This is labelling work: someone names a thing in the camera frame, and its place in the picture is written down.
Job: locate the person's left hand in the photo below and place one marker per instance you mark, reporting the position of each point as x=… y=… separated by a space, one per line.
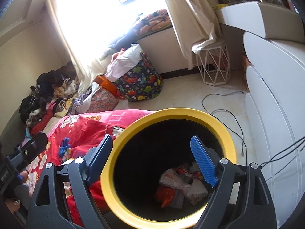
x=21 y=194

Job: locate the dinosaur print laundry basket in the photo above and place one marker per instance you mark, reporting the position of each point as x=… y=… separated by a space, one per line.
x=142 y=82

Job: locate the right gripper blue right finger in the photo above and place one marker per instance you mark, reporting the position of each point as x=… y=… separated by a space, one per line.
x=204 y=162

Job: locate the pile of dark clothes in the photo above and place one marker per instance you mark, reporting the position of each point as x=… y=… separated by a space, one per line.
x=51 y=91

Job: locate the blue plastic toy piece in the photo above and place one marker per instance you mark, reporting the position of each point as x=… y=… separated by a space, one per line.
x=64 y=145

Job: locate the white vanity desk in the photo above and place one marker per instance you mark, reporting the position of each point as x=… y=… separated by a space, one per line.
x=266 y=20

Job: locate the white wire frame stool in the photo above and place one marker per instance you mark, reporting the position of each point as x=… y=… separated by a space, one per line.
x=213 y=63

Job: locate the yellow rimmed black trash bin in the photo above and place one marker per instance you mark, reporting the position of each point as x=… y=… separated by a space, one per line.
x=144 y=151

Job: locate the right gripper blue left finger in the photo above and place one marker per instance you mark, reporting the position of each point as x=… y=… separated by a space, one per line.
x=96 y=159

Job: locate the cream curtain left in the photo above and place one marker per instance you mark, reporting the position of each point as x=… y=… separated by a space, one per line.
x=77 y=41

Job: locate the white clothes in basket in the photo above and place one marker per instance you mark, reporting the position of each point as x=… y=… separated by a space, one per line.
x=124 y=63

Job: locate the red floral blanket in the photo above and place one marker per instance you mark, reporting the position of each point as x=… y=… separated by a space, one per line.
x=84 y=131

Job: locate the orange patterned folded quilt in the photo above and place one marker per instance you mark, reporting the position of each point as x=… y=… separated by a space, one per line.
x=151 y=23

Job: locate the orange bag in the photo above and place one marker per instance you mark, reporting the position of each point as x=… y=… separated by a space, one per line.
x=106 y=84

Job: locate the cream curtain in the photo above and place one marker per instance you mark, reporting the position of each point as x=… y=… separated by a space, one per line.
x=195 y=25
x=77 y=41

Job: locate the trash wrappers in bin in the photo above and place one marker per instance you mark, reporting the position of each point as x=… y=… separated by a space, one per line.
x=180 y=185

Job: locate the floral pink pillow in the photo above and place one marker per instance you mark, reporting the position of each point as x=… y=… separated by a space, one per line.
x=102 y=100

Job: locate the cream curtain right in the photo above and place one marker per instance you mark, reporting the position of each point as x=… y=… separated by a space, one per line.
x=195 y=25

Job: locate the white curved dresser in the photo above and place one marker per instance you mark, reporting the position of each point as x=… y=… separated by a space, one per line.
x=275 y=107

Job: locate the orange cardboard box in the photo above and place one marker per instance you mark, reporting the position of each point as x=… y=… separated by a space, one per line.
x=244 y=64

